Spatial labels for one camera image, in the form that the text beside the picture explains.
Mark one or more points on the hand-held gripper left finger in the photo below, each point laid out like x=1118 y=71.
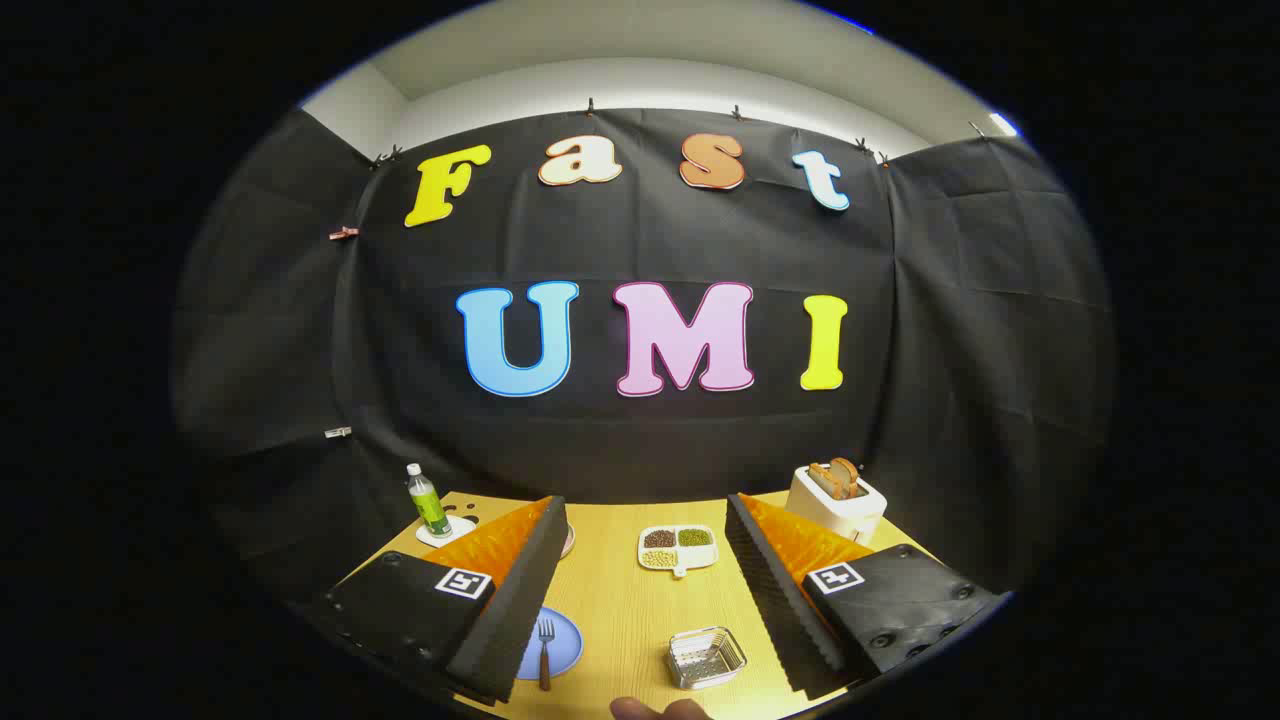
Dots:
x=520 y=610

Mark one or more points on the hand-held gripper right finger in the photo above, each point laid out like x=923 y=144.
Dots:
x=775 y=600

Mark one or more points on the blue round plate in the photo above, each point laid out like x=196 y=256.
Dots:
x=565 y=645

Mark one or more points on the plate of meat and vegetables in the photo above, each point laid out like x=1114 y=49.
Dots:
x=569 y=542

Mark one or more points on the white divided dish with beans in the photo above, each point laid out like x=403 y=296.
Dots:
x=700 y=556

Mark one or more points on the white square coaster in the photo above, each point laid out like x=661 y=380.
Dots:
x=462 y=527

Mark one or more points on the white toaster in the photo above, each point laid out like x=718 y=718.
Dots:
x=840 y=515

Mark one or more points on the toasted bread slice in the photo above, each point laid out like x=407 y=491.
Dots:
x=822 y=482
x=848 y=476

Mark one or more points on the green label plastic bottle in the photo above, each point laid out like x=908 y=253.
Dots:
x=428 y=505

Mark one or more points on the orange cloth clip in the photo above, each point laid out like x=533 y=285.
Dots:
x=343 y=233

